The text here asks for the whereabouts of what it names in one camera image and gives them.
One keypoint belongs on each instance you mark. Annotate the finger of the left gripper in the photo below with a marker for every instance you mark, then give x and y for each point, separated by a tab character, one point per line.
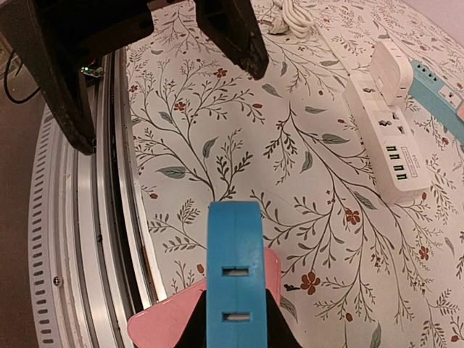
232	26

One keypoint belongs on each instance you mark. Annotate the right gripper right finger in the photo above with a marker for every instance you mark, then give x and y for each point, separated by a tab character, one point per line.
279	333

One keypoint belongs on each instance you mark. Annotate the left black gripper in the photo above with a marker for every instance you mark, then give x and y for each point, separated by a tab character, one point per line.
46	34

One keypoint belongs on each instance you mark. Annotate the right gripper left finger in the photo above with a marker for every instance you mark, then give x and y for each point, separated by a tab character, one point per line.
194	334

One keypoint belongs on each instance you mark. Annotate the pink triangular power strip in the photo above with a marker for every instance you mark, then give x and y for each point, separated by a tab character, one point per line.
162	324

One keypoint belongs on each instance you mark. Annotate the blue plug adapter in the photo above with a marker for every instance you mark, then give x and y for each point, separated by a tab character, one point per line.
236	292

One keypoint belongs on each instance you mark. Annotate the white power strip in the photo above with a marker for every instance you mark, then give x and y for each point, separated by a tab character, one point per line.
398	166

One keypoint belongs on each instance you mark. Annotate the teal power strip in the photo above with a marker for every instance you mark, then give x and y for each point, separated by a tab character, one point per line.
432	93

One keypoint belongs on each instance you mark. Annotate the white charger adapter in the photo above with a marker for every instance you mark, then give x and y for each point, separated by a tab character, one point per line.
391	72

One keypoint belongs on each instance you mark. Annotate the pink cube socket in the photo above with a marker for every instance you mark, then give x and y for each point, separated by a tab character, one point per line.
460	111

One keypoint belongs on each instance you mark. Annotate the floral table mat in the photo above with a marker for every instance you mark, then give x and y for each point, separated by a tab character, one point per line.
356	272

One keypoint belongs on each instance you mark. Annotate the aluminium front rail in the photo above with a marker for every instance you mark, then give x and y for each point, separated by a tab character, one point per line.
89	271

